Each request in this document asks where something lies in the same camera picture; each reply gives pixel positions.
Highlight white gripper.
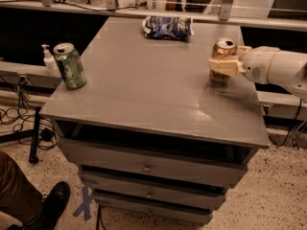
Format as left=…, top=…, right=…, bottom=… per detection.
left=209, top=46, right=279, bottom=84

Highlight orange soda can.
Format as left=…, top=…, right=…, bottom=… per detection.
left=209, top=37, right=238, bottom=83

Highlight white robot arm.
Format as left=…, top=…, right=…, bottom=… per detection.
left=209, top=46, right=307, bottom=100

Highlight blue chip bag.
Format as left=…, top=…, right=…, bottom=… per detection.
left=142, top=16, right=194, bottom=40

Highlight green soda can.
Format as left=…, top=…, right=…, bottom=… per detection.
left=54, top=43, right=86, bottom=89

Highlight grey drawer cabinet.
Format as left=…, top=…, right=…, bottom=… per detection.
left=39, top=16, right=271, bottom=225

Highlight middle grey drawer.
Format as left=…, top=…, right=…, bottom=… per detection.
left=78, top=170, right=225, bottom=210

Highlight grey drawer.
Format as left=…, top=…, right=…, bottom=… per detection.
left=92, top=192, right=212, bottom=224
left=78, top=170, right=225, bottom=210
left=59, top=138, right=247, bottom=187

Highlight bottom grey drawer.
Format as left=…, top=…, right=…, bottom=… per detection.
left=92, top=192, right=212, bottom=224

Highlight top grey drawer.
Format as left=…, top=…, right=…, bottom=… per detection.
left=59, top=138, right=247, bottom=187

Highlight white pump bottle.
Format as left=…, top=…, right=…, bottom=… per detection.
left=41, top=44, right=60, bottom=78

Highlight blue tape cross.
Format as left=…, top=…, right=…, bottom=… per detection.
left=72, top=185, right=98, bottom=222

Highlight black stand leg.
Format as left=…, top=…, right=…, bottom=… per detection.
left=0, top=107, right=40, bottom=164

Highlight black shoe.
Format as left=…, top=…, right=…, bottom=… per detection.
left=6, top=181, right=70, bottom=230

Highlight brown trouser leg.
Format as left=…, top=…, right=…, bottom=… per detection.
left=0, top=152, right=42, bottom=223

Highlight black floor cables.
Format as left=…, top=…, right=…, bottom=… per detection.
left=0, top=75, right=58, bottom=151

